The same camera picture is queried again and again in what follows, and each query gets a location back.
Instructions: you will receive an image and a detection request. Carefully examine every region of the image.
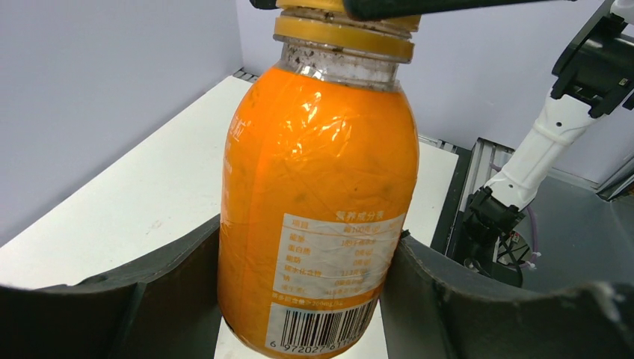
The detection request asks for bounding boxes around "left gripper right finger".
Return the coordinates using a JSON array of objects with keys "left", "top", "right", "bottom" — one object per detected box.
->
[{"left": 380, "top": 236, "right": 633, "bottom": 358}]

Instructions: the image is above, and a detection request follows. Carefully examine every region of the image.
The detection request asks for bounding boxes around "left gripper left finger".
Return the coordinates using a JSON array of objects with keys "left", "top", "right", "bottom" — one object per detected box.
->
[{"left": 1, "top": 217, "right": 221, "bottom": 358}]

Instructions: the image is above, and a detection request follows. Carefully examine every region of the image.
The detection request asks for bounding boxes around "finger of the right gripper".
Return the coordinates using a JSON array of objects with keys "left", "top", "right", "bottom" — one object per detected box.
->
[{"left": 250, "top": 0, "right": 576, "bottom": 22}]

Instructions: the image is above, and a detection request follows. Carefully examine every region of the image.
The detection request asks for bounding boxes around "yellow bottle cap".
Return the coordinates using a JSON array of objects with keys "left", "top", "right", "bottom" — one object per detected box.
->
[{"left": 276, "top": 0, "right": 421, "bottom": 31}]

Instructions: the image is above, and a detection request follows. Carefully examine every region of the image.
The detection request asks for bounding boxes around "orange juice bottle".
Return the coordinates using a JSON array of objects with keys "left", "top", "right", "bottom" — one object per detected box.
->
[{"left": 218, "top": 8, "right": 419, "bottom": 358}]

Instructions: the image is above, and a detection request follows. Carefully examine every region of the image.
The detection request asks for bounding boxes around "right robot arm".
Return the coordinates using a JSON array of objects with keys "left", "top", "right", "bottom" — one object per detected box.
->
[{"left": 252, "top": 1, "right": 633, "bottom": 277}]

